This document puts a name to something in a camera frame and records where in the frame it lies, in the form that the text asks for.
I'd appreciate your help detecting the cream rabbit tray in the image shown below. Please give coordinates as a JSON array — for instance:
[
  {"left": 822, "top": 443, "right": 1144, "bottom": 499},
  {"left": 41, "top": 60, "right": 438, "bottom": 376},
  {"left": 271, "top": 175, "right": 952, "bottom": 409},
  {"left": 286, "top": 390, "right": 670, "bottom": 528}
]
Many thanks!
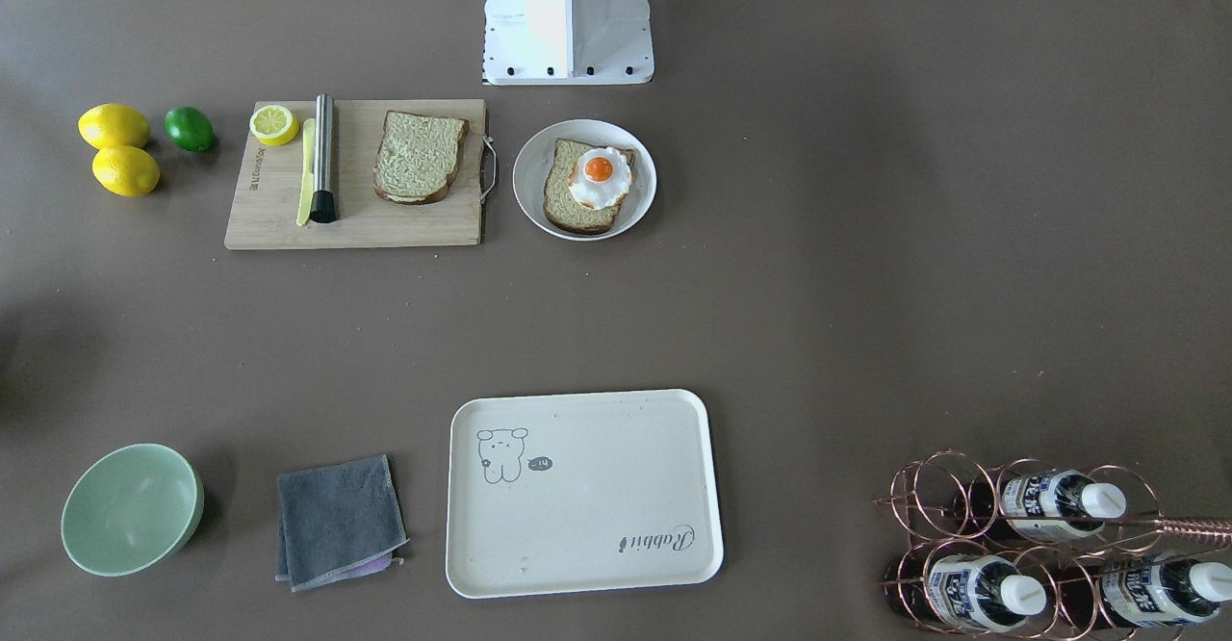
[{"left": 445, "top": 388, "right": 724, "bottom": 599}]

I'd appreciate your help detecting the green lime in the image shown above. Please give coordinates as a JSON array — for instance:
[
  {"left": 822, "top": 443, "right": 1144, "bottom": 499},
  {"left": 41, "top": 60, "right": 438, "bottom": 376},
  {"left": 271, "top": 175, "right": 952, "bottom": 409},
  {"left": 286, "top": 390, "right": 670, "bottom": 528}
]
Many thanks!
[{"left": 164, "top": 106, "right": 216, "bottom": 153}]

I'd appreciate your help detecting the bread slice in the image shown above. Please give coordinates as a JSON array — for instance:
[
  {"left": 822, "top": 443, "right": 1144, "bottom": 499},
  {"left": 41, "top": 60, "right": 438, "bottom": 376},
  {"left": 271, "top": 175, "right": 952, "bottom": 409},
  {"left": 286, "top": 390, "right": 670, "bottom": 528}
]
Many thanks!
[
  {"left": 543, "top": 141, "right": 634, "bottom": 235},
  {"left": 373, "top": 110, "right": 469, "bottom": 203}
]

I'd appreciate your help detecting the bamboo cutting board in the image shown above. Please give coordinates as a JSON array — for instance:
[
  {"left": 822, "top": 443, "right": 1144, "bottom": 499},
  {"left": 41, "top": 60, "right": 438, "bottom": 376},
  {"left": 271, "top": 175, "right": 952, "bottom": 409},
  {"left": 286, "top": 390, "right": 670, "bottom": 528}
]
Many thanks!
[{"left": 224, "top": 100, "right": 487, "bottom": 250}]

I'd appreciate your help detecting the copper wire bottle rack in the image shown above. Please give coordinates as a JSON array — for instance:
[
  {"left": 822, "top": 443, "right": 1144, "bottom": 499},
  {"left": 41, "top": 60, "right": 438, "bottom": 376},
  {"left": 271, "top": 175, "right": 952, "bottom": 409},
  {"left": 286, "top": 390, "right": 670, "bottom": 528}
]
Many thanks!
[{"left": 878, "top": 449, "right": 1230, "bottom": 640}]

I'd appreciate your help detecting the fried egg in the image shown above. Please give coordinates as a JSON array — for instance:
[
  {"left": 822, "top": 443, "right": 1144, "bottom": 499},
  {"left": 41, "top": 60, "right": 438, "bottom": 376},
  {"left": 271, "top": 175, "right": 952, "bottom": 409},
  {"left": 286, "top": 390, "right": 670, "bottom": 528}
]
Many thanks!
[{"left": 567, "top": 145, "right": 633, "bottom": 211}]

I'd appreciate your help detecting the steel muddler black tip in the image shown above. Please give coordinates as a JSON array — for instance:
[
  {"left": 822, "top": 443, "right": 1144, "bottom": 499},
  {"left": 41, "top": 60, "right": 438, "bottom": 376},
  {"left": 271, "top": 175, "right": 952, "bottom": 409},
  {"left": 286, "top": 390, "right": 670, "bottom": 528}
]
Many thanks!
[{"left": 308, "top": 92, "right": 338, "bottom": 224}]

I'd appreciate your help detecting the white round plate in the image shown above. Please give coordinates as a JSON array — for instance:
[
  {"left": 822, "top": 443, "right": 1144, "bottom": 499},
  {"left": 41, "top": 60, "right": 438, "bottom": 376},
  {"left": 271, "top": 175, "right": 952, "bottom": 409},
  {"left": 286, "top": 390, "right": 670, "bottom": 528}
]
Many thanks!
[{"left": 510, "top": 120, "right": 658, "bottom": 242}]

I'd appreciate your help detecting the grey folded cloth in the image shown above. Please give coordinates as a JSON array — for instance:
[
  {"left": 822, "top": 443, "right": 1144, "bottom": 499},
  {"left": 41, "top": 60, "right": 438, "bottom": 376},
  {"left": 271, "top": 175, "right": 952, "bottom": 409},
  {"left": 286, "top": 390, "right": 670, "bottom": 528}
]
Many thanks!
[{"left": 274, "top": 455, "right": 409, "bottom": 593}]

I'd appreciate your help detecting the yellow lemon lower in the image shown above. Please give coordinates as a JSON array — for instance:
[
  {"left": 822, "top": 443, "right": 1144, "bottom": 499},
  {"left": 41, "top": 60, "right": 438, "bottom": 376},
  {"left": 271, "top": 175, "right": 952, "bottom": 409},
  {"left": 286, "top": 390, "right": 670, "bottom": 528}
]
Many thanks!
[{"left": 91, "top": 145, "right": 160, "bottom": 197}]

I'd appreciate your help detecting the light green bowl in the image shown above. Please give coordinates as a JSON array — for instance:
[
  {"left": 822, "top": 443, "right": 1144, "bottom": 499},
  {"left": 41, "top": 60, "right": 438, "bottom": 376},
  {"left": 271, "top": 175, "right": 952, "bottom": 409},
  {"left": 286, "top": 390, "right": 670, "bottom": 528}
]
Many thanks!
[{"left": 59, "top": 443, "right": 205, "bottom": 577}]

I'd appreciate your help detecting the halved lemon slice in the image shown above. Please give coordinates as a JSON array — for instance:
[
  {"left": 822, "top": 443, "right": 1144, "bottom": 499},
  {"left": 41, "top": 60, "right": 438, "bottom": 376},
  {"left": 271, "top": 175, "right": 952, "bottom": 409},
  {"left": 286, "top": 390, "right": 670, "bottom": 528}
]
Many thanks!
[{"left": 249, "top": 104, "right": 301, "bottom": 145}]

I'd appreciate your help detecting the yellow lemon upper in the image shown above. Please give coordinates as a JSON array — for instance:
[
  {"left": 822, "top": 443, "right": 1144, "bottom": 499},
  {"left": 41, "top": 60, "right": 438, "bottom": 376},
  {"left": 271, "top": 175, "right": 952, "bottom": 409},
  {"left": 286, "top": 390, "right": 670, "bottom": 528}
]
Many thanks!
[{"left": 78, "top": 104, "right": 152, "bottom": 150}]

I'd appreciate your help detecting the yellow lemon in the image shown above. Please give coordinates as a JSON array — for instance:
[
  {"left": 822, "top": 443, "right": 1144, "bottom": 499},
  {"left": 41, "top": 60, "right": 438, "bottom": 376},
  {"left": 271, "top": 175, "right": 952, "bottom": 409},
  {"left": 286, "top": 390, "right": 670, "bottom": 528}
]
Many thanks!
[
  {"left": 78, "top": 104, "right": 152, "bottom": 150},
  {"left": 91, "top": 145, "right": 160, "bottom": 197}
]

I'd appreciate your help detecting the tea bottle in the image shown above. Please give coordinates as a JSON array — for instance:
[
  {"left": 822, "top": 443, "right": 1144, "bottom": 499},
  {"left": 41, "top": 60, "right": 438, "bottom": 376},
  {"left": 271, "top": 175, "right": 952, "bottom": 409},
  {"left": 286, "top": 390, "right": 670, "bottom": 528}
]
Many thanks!
[
  {"left": 1055, "top": 553, "right": 1231, "bottom": 629},
  {"left": 945, "top": 468, "right": 1129, "bottom": 546},
  {"left": 882, "top": 553, "right": 1050, "bottom": 634}
]

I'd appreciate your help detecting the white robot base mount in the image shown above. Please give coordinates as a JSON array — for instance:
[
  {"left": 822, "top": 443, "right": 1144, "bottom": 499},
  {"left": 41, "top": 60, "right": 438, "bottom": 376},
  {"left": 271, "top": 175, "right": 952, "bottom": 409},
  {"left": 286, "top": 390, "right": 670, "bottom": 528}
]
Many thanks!
[{"left": 480, "top": 0, "right": 655, "bottom": 86}]

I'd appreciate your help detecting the yellow plastic knife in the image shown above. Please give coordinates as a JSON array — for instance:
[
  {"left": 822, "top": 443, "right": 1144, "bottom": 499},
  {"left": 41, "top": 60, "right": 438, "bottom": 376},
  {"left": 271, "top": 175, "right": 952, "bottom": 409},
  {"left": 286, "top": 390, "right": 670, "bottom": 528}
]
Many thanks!
[{"left": 294, "top": 117, "right": 317, "bottom": 227}]

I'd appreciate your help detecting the tea bottle upper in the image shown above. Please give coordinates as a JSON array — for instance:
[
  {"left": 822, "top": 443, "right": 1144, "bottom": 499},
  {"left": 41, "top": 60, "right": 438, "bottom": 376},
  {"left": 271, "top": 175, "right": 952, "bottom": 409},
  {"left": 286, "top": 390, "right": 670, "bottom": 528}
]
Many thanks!
[{"left": 945, "top": 468, "right": 1129, "bottom": 546}]

